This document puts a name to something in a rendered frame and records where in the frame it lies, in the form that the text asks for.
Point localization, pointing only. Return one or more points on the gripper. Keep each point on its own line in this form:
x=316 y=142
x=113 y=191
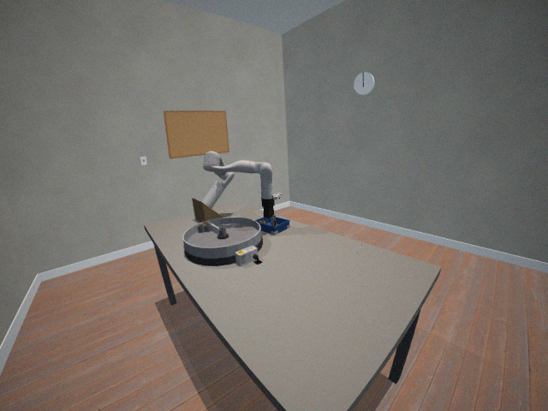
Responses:
x=268 y=203

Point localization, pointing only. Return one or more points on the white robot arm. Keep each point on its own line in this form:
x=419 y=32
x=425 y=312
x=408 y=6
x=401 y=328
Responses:
x=214 y=163

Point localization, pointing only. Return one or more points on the blue crate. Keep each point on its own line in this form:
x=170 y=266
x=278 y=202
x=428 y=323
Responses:
x=282 y=224

